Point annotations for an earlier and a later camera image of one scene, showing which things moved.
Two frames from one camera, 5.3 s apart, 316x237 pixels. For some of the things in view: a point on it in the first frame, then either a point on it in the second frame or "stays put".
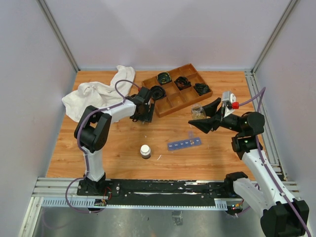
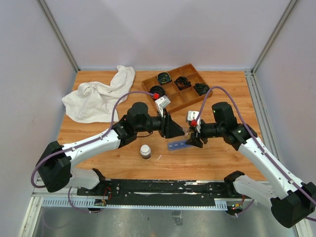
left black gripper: [148, 116] → [169, 129]
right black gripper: [212, 123] → [196, 141]
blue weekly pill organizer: [191, 141] stays put
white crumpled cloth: [99, 95] stays put
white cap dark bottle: [145, 151] stays put
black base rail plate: [127, 192] stays put
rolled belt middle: [182, 83] stays put
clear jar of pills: [197, 112] → [187, 132]
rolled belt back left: [164, 78] stays put
